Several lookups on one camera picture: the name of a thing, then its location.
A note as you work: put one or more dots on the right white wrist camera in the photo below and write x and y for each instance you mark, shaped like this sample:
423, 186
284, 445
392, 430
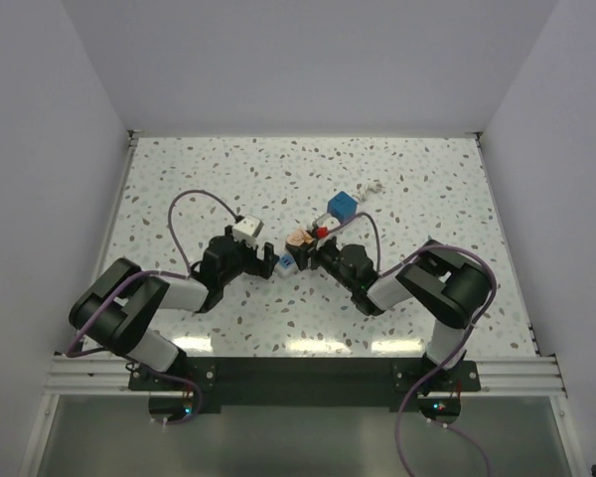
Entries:
327, 231

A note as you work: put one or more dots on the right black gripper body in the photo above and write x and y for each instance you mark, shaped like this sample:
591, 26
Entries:
326, 256

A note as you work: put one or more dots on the blue cube socket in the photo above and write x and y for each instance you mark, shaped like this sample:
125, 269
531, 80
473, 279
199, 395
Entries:
342, 207

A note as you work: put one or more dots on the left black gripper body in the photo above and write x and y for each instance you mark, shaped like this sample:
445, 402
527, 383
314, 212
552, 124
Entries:
244, 259

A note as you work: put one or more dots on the white power strip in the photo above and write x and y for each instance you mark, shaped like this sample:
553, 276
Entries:
286, 265

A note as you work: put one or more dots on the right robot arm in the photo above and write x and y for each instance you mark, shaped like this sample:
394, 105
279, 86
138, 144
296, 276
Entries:
454, 285

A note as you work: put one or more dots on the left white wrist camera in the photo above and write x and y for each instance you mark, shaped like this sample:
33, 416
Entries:
247, 230

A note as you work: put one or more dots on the pink cube socket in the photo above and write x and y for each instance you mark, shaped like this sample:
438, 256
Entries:
298, 238

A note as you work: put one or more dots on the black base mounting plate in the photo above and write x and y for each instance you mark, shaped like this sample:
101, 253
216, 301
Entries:
210, 384

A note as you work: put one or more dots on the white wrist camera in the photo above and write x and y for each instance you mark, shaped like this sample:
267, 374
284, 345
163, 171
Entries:
327, 231
247, 230

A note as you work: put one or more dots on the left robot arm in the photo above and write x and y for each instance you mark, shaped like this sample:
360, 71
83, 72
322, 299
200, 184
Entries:
117, 310

